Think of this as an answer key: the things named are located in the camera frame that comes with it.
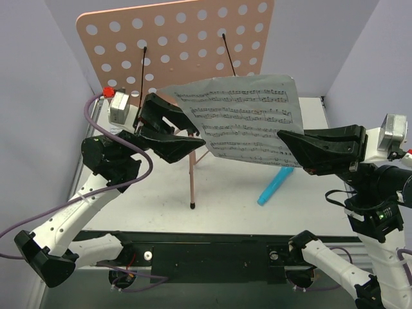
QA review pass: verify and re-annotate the pink perforated music stand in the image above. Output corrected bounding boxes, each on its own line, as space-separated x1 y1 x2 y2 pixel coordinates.
75 0 277 210

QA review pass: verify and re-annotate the sheet music page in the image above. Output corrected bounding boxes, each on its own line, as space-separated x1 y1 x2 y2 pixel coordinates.
109 126 122 135
160 75 304 167

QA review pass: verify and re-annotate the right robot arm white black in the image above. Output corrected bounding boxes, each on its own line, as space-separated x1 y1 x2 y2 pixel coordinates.
278 125 411 308

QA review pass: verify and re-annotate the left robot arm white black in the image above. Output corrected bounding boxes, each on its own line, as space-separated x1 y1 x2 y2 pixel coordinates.
14 88 205 288

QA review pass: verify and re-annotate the blue toy microphone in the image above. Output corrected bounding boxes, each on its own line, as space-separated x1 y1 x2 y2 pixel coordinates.
257 167 294 206

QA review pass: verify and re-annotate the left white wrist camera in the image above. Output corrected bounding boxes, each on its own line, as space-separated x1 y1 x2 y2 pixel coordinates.
102 87 139 133

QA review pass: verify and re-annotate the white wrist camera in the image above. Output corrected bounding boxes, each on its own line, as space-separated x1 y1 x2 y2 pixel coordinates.
102 87 139 133
364 113 411 168

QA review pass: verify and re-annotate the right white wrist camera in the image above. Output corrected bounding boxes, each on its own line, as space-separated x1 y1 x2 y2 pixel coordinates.
364 113 411 168

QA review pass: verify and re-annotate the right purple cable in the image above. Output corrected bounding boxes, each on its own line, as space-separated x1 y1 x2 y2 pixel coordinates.
289 244 412 293

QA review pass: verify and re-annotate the purple cable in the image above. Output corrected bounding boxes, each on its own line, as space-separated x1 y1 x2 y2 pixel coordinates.
289 244 412 293
0 93 170 293

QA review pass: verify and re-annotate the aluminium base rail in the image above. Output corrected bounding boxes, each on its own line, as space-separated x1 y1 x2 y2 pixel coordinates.
77 241 307 272

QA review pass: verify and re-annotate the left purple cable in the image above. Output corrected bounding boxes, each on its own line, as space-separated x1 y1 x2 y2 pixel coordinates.
0 93 170 293

